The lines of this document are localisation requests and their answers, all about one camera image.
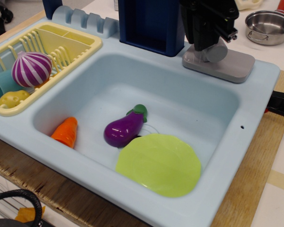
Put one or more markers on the lime green plastic plate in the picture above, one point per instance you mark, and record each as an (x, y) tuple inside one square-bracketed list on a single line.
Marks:
[(162, 163)]

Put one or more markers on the orange tape piece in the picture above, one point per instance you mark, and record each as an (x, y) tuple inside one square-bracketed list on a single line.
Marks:
[(25, 215)]

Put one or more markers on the teal plastic cup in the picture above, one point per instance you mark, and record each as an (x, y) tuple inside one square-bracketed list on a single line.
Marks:
[(7, 83)]

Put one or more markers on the black clamp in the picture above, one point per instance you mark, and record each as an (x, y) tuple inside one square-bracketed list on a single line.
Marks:
[(276, 103)]

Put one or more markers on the grey faucet lever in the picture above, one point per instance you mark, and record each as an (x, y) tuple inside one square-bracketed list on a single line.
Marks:
[(216, 52)]

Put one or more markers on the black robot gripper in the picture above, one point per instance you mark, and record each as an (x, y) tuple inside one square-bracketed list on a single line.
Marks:
[(205, 21)]

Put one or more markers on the purple toy eggplant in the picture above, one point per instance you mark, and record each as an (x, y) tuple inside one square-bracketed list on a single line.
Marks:
[(122, 131)]

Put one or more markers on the orange toy carrot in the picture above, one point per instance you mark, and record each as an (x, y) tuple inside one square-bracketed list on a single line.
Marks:
[(66, 132)]

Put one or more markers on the cream plastic toy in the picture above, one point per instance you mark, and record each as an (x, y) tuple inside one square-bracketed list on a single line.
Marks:
[(248, 4)]

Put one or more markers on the grey toy faucet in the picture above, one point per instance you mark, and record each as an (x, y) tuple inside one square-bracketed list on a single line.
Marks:
[(235, 67)]

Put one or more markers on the purple striped toy onion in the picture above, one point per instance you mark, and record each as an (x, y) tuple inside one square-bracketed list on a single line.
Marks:
[(31, 69)]

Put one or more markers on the dark blue post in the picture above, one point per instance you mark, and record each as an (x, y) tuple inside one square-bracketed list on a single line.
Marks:
[(50, 6)]

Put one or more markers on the yellow toy potato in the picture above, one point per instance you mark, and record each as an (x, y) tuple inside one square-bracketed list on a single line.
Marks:
[(13, 98)]

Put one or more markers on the stainless steel pot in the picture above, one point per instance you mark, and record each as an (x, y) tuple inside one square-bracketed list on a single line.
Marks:
[(265, 27)]

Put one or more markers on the yellow dish rack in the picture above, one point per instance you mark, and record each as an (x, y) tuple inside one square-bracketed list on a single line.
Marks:
[(66, 47)]

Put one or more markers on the dark blue plastic box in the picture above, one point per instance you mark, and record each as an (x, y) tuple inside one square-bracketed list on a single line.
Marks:
[(153, 25)]

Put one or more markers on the light blue toy sink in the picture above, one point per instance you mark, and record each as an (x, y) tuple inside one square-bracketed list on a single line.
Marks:
[(218, 119)]

